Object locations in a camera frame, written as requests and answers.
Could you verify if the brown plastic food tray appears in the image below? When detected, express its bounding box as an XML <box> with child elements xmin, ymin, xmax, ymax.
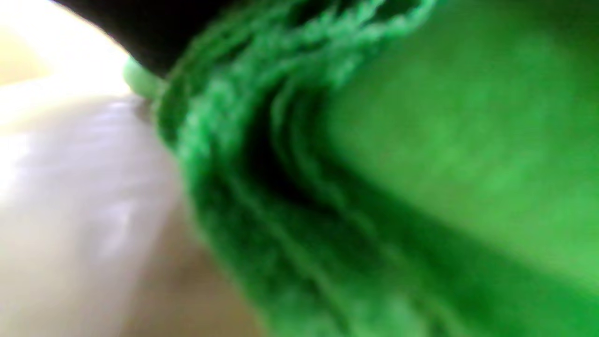
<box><xmin>0</xmin><ymin>0</ymin><xmax>270</xmax><ymax>337</ymax></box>

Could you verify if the person's right hand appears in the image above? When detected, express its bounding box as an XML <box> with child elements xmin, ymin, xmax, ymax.
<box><xmin>51</xmin><ymin>0</ymin><xmax>244</xmax><ymax>78</ymax></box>

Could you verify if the green square towel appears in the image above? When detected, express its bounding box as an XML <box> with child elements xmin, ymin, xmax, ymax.
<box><xmin>123</xmin><ymin>0</ymin><xmax>599</xmax><ymax>337</ymax></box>

